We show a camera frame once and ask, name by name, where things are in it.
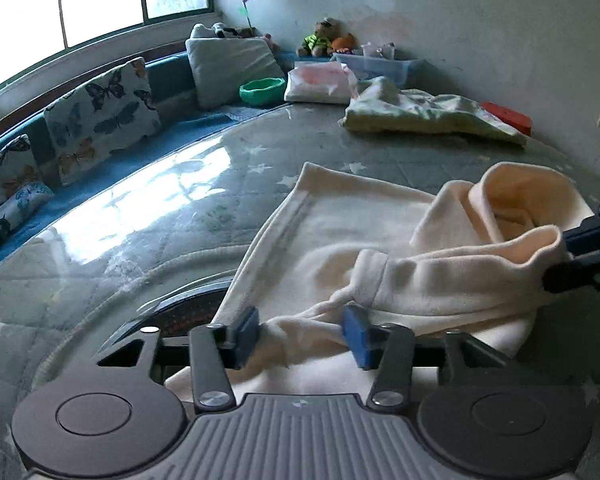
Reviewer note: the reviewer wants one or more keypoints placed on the teddy bear in green vest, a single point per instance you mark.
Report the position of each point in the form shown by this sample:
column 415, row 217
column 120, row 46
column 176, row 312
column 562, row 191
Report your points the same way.
column 319, row 43

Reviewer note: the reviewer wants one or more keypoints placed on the orange plush toy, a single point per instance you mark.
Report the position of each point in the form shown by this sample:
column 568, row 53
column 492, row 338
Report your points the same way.
column 343, row 45

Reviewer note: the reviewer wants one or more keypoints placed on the cream fleece garment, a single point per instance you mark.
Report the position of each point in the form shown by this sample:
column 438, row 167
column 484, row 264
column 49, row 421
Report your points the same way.
column 470, row 257

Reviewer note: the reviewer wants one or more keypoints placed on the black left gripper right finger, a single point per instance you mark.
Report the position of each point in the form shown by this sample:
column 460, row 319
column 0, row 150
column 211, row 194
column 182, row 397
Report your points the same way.
column 473, row 408

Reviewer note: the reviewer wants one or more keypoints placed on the black round cooktop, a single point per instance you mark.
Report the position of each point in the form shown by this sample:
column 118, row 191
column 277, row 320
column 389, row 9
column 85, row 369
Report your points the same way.
column 177, row 314

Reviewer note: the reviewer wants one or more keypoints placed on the small butterfly cushion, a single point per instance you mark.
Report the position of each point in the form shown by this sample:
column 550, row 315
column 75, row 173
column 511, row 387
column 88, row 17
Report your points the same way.
column 22, row 190

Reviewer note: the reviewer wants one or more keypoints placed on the grey quilted star table cover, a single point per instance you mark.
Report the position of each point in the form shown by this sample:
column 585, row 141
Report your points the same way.
column 45, row 324

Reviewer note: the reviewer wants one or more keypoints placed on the blue bench sofa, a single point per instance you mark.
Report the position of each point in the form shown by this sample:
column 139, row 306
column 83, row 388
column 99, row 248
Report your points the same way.
column 170, row 105

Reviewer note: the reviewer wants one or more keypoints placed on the green floral folded blanket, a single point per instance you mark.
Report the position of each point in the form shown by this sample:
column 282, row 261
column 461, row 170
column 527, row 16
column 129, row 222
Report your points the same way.
column 379, row 106

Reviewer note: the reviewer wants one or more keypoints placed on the large butterfly cushion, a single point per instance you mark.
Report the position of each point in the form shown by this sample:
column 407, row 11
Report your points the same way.
column 103, row 116

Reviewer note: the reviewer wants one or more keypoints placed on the red plastic stool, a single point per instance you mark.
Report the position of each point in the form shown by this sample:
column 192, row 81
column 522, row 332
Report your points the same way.
column 515, row 119

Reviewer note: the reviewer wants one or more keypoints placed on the pink white folded cloth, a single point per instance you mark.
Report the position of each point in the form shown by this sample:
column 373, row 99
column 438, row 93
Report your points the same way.
column 321, row 83

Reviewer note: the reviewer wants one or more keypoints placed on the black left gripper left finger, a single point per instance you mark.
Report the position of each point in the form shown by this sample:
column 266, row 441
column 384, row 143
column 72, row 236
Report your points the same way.
column 112, row 415

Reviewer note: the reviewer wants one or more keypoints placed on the grey plain cushion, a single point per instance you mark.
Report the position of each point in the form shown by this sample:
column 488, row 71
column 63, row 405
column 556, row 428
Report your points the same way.
column 221, row 66

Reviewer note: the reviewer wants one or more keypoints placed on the green plastic bowl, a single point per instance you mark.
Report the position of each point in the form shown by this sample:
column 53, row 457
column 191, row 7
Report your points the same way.
column 263, row 92

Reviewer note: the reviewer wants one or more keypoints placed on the clear plastic storage box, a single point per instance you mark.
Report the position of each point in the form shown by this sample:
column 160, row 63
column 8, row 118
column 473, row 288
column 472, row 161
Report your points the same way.
column 403, row 74

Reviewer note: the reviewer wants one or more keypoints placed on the black white plush toy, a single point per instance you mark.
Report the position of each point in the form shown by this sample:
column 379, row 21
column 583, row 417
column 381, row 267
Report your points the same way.
column 216, row 31

